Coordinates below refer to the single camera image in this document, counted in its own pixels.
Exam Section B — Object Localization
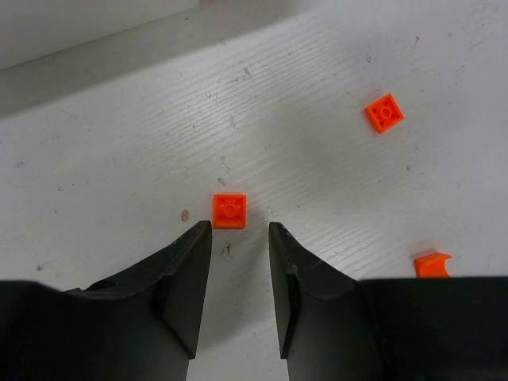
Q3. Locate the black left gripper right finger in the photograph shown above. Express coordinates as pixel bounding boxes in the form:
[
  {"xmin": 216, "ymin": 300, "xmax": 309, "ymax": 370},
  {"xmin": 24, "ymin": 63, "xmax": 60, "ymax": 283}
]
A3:
[{"xmin": 268, "ymin": 222, "xmax": 507, "ymax": 380}]

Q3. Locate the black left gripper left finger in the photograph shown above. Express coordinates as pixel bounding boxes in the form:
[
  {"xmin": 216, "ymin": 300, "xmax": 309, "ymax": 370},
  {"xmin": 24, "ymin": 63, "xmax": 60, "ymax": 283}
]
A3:
[{"xmin": 1, "ymin": 221, "xmax": 212, "ymax": 380}]

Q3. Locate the small orange curved lego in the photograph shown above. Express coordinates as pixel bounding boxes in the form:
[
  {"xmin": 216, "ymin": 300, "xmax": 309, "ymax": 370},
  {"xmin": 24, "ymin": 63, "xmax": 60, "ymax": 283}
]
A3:
[{"xmin": 414, "ymin": 252, "xmax": 452, "ymax": 279}]

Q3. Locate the small orange lego square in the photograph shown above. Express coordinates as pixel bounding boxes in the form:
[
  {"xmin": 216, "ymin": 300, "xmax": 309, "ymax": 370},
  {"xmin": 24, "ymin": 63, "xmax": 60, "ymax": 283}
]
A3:
[{"xmin": 212, "ymin": 194, "xmax": 247, "ymax": 229}]

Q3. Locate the small orange lego tile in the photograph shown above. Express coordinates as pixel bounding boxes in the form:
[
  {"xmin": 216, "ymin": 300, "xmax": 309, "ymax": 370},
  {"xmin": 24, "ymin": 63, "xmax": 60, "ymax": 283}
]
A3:
[{"xmin": 364, "ymin": 94, "xmax": 405, "ymax": 134}]

